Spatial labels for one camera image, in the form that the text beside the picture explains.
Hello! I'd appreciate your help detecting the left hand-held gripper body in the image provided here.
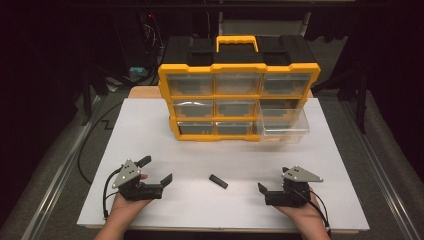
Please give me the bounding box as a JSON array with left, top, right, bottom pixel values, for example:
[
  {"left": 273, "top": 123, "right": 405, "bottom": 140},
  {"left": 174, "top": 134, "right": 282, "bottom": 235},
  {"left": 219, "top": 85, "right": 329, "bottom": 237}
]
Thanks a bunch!
[{"left": 111, "top": 159, "right": 165, "bottom": 202}]

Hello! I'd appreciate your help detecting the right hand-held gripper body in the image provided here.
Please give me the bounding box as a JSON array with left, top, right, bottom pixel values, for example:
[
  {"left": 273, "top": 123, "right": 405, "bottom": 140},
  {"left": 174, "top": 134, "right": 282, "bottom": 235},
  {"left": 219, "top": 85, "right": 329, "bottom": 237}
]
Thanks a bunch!
[{"left": 264, "top": 165, "right": 325, "bottom": 208}]

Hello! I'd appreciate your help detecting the clear plastic drawer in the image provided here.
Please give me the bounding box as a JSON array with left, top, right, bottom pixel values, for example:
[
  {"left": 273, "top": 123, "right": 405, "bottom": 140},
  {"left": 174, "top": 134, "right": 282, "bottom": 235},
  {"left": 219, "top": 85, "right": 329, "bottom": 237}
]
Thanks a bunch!
[{"left": 255, "top": 99, "right": 311, "bottom": 145}]

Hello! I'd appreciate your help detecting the small black block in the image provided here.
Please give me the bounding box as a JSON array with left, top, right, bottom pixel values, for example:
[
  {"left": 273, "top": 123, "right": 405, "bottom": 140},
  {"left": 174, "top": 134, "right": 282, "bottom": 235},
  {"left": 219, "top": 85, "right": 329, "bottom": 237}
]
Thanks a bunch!
[{"left": 208, "top": 173, "right": 230, "bottom": 190}]

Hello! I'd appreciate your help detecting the yellow black organizer cabinet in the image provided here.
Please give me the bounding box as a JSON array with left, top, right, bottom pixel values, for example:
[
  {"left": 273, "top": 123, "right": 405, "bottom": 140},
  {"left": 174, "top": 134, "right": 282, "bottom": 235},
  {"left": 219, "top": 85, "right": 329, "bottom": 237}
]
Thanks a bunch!
[{"left": 157, "top": 34, "right": 322, "bottom": 143}]

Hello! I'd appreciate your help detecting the person's right hand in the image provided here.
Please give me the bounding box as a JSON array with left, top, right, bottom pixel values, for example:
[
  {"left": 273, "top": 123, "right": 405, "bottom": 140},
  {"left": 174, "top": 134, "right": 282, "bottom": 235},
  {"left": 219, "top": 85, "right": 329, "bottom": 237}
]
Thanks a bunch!
[{"left": 272, "top": 188, "right": 330, "bottom": 232}]

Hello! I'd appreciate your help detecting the person's left hand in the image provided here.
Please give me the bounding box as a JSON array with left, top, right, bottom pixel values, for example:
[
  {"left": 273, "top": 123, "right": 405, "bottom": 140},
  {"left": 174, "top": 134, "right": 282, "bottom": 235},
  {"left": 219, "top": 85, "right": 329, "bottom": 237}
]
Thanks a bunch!
[{"left": 109, "top": 173, "right": 153, "bottom": 232}]

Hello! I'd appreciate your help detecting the black metal stand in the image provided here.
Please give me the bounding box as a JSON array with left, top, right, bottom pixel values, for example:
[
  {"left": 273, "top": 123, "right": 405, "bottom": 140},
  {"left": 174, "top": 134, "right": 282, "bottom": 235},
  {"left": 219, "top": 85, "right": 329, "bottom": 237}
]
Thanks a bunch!
[
  {"left": 79, "top": 62, "right": 112, "bottom": 127},
  {"left": 335, "top": 64, "right": 370, "bottom": 135}
]

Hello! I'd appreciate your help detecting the set of transparent organizer bins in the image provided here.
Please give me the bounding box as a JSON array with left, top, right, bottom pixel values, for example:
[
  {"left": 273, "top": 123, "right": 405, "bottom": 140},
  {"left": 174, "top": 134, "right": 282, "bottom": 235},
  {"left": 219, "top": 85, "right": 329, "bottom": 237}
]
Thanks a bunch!
[{"left": 165, "top": 72, "right": 313, "bottom": 136}]

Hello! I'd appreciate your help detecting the teal object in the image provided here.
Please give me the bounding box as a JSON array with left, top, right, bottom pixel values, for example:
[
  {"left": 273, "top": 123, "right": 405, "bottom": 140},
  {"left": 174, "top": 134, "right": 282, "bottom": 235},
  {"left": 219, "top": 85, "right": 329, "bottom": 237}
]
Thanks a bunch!
[{"left": 128, "top": 66, "right": 149, "bottom": 78}]

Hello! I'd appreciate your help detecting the right hand-held gripper cable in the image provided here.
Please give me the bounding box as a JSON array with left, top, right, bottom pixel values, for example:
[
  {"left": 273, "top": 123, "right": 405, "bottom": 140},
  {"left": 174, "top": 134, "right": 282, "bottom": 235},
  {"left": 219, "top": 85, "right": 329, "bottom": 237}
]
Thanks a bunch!
[{"left": 289, "top": 186, "right": 333, "bottom": 236}]

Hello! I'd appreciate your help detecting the hand-held gripper cable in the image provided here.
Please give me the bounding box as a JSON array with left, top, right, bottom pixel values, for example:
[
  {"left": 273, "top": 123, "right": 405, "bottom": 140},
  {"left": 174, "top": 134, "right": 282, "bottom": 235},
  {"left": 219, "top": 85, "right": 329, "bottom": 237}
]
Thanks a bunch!
[
  {"left": 289, "top": 186, "right": 333, "bottom": 236},
  {"left": 102, "top": 168, "right": 123, "bottom": 220}
]

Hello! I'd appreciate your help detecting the left hand-held gripper cable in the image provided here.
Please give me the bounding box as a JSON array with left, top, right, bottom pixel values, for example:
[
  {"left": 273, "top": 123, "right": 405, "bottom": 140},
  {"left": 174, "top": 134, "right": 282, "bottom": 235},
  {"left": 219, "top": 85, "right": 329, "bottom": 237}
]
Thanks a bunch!
[{"left": 102, "top": 168, "right": 123, "bottom": 220}]

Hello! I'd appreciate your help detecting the long black floor cable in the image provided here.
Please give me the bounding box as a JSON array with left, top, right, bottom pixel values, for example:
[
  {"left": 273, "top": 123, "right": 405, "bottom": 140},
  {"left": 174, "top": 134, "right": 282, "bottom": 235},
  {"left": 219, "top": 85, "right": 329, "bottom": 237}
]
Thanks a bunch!
[{"left": 77, "top": 99, "right": 125, "bottom": 185}]

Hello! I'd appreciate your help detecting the aluminium floor rail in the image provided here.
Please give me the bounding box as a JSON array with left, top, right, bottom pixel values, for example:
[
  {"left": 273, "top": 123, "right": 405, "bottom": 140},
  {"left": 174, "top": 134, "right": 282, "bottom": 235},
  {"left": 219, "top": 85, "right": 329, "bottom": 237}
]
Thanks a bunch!
[
  {"left": 19, "top": 94, "right": 103, "bottom": 240},
  {"left": 339, "top": 99, "right": 419, "bottom": 240}
]

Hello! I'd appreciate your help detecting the bundle of hanging cables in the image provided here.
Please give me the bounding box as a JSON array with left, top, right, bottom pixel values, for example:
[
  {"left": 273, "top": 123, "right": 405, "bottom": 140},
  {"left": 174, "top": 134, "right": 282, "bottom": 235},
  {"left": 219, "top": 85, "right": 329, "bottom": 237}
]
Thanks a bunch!
[{"left": 141, "top": 12, "right": 166, "bottom": 69}]

